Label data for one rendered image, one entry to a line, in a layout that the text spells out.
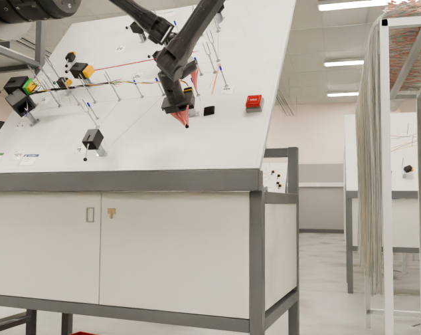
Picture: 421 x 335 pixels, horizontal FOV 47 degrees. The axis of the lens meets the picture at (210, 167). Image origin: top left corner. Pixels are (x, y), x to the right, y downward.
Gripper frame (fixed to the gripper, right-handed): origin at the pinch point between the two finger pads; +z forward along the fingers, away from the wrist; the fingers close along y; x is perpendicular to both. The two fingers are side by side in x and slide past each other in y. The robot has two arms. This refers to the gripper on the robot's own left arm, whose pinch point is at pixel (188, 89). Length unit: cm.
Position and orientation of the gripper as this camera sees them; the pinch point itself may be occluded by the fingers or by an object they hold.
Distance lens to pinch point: 178.1
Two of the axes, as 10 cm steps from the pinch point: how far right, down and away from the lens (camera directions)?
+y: -9.6, 1.6, 2.2
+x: -1.4, 4.0, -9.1
